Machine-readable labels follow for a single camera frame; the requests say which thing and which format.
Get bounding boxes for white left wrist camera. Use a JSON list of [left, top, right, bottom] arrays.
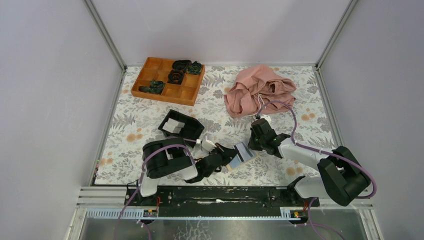
[[196, 133, 217, 152]]

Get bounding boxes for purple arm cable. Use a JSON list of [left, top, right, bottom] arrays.
[[113, 136, 203, 239], [255, 100, 378, 239]]

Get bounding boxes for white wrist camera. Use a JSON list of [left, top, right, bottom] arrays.
[[255, 114, 272, 123], [196, 133, 217, 152]]

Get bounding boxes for pink crumpled cloth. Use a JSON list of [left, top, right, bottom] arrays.
[[224, 64, 297, 118]]

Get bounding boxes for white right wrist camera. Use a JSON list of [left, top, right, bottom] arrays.
[[255, 114, 272, 123]]

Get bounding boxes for orange wooden divided tray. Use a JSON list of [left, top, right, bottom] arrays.
[[131, 57, 205, 106]]

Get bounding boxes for dark belt lower left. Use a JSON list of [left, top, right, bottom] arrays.
[[138, 80, 165, 95]]

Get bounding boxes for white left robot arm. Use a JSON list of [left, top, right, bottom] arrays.
[[135, 136, 240, 206]]

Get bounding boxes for black card box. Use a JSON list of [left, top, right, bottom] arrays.
[[158, 109, 205, 147]]

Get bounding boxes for dark green rolled belt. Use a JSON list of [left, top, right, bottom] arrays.
[[186, 61, 203, 75]]

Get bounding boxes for tan leather card holder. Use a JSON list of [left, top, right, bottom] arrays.
[[226, 141, 257, 171]]

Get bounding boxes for floral patterned table mat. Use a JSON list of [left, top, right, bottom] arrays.
[[94, 66, 336, 186]]

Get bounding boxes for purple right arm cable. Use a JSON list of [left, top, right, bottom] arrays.
[[255, 100, 378, 239]]

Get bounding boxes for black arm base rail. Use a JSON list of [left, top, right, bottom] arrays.
[[124, 186, 320, 218]]

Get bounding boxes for dark rolled belt centre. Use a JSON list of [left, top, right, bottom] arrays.
[[167, 69, 185, 85]]

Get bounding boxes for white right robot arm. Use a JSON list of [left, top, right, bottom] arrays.
[[248, 118, 372, 207]]

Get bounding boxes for white slotted cable duct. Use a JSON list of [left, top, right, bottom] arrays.
[[85, 207, 311, 221]]

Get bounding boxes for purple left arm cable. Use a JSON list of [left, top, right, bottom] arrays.
[[113, 136, 203, 239]]

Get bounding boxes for dark rolled belt top left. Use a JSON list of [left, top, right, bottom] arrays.
[[172, 59, 192, 73]]

